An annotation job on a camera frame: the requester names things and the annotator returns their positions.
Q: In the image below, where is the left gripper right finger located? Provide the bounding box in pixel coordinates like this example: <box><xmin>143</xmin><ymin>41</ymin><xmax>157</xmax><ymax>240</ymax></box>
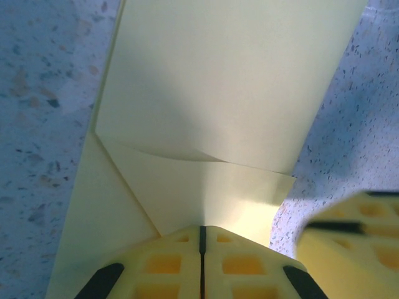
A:
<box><xmin>203</xmin><ymin>224</ymin><xmax>324</xmax><ymax>299</ymax></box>

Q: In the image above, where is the yellow cloth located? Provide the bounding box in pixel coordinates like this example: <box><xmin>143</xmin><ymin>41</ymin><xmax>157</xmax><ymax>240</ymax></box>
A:
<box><xmin>46</xmin><ymin>0</ymin><xmax>369</xmax><ymax>299</ymax></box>

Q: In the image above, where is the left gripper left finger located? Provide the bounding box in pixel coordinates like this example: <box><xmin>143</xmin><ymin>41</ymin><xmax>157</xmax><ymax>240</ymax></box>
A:
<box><xmin>74</xmin><ymin>224</ymin><xmax>203</xmax><ymax>299</ymax></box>

